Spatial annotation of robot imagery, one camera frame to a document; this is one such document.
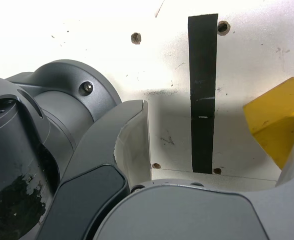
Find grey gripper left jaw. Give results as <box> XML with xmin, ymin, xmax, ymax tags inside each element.
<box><xmin>36</xmin><ymin>99</ymin><xmax>152</xmax><ymax>240</ymax></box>

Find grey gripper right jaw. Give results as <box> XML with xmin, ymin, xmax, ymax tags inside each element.
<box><xmin>86</xmin><ymin>133</ymin><xmax>294</xmax><ymax>240</ymax></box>

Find yellow cube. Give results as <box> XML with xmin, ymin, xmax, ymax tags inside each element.
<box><xmin>243</xmin><ymin>76</ymin><xmax>294</xmax><ymax>171</ymax></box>

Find black tape strip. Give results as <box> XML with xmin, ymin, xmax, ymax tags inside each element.
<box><xmin>188</xmin><ymin>13</ymin><xmax>219</xmax><ymax>175</ymax></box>

